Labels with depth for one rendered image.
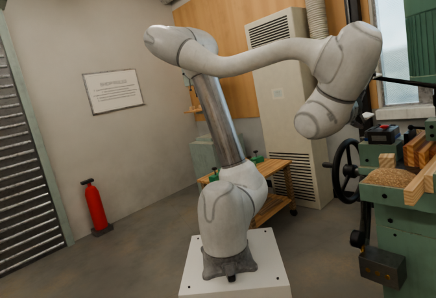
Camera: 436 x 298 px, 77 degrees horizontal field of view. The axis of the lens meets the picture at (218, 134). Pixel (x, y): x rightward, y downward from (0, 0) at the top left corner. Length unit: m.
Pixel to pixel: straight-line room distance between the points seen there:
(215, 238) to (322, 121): 0.49
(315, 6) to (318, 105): 1.89
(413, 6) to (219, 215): 0.88
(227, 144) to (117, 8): 2.95
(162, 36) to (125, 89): 2.60
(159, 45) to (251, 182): 0.58
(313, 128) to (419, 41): 0.51
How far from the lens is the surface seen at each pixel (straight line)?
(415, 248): 1.15
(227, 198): 0.90
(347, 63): 0.69
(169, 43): 0.93
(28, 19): 3.43
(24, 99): 3.17
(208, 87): 1.05
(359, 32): 0.69
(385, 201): 0.99
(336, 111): 0.73
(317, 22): 2.54
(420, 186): 0.91
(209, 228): 0.93
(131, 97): 3.54
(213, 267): 1.00
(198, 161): 3.23
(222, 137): 1.05
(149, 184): 3.68
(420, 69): 1.10
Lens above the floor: 1.28
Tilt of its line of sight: 10 degrees down
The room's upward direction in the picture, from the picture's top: 11 degrees counter-clockwise
